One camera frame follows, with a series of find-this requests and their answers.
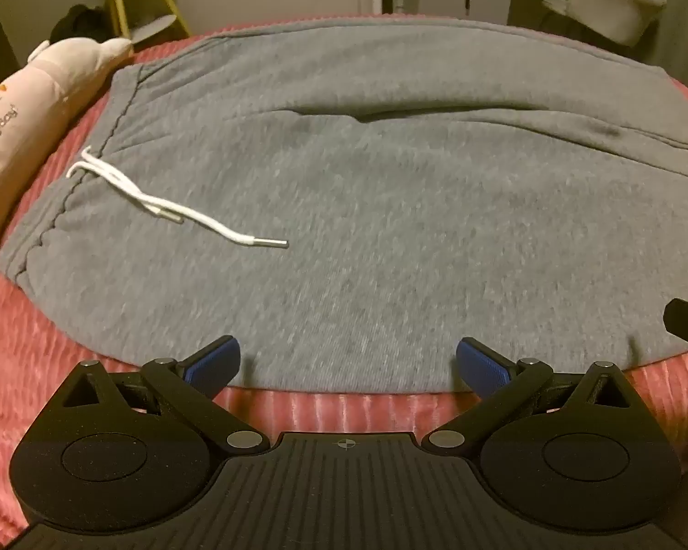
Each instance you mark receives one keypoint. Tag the black cloth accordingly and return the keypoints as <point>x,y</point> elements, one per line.
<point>80,23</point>

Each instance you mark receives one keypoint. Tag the yellow-legged side table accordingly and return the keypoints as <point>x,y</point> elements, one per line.
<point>149,26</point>

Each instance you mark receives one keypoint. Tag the grey pants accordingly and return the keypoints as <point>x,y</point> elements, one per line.
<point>378,212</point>

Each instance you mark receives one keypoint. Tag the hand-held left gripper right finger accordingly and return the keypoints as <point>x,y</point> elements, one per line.
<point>484,365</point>

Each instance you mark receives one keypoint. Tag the red ribbed bedspread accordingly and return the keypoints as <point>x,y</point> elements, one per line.
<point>11,412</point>

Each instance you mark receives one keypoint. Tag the pink plush pillow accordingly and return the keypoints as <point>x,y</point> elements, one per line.
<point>28,120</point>

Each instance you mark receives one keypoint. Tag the light grey armchair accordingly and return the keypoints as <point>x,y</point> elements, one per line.
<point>608,8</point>

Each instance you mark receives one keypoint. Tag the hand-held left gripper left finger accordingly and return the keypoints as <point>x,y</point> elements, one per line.
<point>215,364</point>

